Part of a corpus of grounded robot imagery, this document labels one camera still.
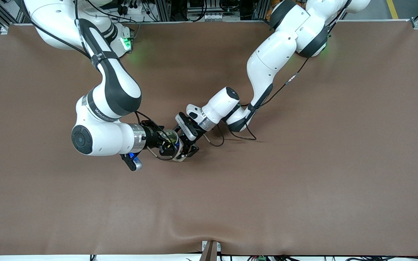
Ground brown table mat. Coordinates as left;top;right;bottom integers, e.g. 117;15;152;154
0;21;418;256

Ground black equipment rack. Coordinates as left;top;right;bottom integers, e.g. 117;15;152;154
151;0;267;21

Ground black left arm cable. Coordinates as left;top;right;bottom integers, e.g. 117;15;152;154
202;11;335;148

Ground brown camera mount bracket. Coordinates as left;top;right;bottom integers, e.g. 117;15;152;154
201;240;221;261

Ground clear tennis ball can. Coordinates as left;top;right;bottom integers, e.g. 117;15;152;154
158;129;185;162

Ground white terminal block row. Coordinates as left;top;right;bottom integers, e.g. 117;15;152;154
204;13;241;21

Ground white power strip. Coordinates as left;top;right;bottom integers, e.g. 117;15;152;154
116;0;148;16

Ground orange objects pile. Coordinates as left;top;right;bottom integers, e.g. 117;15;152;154
265;0;280;21

